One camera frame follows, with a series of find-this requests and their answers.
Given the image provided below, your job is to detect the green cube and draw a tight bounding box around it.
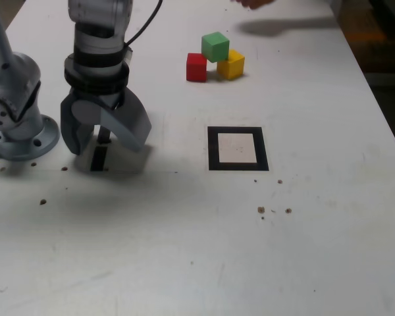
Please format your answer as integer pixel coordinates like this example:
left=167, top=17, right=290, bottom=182
left=201, top=32, right=230, bottom=63

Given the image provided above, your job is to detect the red cube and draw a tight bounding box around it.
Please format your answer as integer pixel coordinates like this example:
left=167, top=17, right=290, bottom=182
left=186, top=53, right=207, bottom=82

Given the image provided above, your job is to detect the black tape square outline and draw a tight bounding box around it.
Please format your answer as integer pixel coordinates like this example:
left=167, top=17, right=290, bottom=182
left=207, top=126, right=270, bottom=172

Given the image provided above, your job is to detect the yellow cube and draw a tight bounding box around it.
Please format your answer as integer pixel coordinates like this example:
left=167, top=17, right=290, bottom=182
left=216, top=49, right=246, bottom=80

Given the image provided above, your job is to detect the black cable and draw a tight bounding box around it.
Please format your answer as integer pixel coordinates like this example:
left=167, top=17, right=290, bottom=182
left=123, top=0, right=164, bottom=47

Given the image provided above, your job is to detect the brown cardboard box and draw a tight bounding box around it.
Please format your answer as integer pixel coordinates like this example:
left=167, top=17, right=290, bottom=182
left=336, top=0, right=395, bottom=72

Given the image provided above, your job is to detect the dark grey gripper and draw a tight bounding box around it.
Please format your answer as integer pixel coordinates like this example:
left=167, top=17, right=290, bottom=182
left=59, top=88, right=153, bottom=156

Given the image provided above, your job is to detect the black tape strip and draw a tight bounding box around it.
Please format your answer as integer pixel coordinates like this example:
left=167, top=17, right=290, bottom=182
left=90, top=126, right=112, bottom=172

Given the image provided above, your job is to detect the person's hand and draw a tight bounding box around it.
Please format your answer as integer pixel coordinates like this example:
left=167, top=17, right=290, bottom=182
left=230, top=0, right=278, bottom=11

